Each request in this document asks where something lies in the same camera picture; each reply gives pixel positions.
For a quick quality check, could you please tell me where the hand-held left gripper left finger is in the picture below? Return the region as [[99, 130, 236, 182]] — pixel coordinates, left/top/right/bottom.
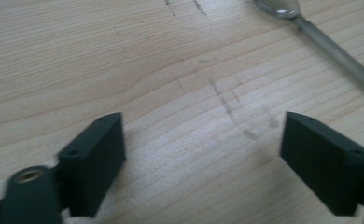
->
[[57, 112, 127, 218]]

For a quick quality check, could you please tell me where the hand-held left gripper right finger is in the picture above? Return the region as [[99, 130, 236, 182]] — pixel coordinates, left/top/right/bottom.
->
[[279, 111, 364, 217]]

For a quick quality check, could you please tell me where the metal spoon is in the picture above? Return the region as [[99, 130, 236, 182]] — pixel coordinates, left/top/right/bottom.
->
[[253, 0, 364, 105]]

